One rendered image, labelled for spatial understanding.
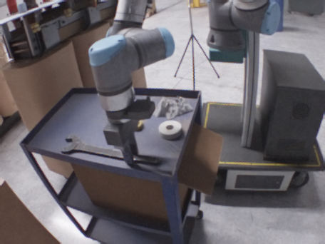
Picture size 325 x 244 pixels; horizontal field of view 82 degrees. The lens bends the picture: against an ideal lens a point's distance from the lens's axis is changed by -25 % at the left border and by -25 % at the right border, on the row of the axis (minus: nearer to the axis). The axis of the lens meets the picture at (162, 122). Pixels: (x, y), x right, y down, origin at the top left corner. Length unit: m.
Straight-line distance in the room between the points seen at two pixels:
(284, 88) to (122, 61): 0.88
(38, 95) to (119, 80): 0.86
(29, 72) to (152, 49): 0.87
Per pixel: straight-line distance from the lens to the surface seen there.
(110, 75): 0.53
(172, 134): 0.76
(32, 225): 0.97
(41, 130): 1.04
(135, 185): 0.81
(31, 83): 1.33
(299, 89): 1.24
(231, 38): 1.06
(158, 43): 0.58
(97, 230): 1.50
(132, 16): 0.69
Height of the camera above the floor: 1.38
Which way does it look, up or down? 36 degrees down
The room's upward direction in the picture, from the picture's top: 8 degrees counter-clockwise
